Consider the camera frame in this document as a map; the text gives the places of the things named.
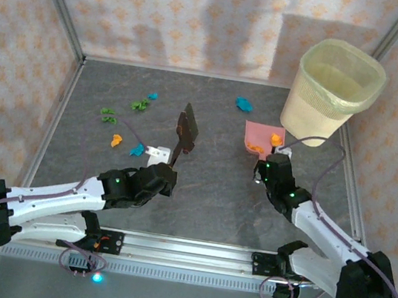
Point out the green plastic bin liner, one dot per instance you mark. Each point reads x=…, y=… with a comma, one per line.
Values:
x=376, y=89

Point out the large blue paper scrap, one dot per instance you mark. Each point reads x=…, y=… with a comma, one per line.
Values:
x=244, y=104

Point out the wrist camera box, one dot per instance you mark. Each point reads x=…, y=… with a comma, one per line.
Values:
x=284, y=151
x=158, y=154

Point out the cream mesh waste bin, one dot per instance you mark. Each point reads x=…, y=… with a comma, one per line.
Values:
x=313, y=113

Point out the glowing status light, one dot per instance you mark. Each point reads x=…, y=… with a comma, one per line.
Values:
x=97, y=277

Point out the green paper scrap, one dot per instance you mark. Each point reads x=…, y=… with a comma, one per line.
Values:
x=140, y=104
x=108, y=110
x=109, y=119

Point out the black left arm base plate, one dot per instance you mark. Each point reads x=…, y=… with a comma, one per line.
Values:
x=113, y=243

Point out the pink plastic dustpan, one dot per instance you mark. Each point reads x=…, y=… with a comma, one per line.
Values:
x=257, y=133

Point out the small blue paper scrap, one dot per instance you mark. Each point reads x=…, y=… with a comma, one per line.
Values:
x=153, y=96

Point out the aluminium table edge rail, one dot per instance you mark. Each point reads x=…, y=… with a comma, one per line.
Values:
x=349, y=171
x=66, y=95

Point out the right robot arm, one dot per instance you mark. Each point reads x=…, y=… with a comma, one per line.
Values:
x=325, y=231

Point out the brown hand brush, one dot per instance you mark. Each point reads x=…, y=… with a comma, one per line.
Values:
x=189, y=128

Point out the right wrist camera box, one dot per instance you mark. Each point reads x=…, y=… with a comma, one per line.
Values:
x=284, y=151

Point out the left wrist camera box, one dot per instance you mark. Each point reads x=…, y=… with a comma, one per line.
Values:
x=158, y=154

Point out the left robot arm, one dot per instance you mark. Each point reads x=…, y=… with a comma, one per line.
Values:
x=57, y=191

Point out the aluminium mounting rail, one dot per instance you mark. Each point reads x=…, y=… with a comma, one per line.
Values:
x=187, y=252

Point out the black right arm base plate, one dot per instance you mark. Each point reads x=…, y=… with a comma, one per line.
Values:
x=260, y=265

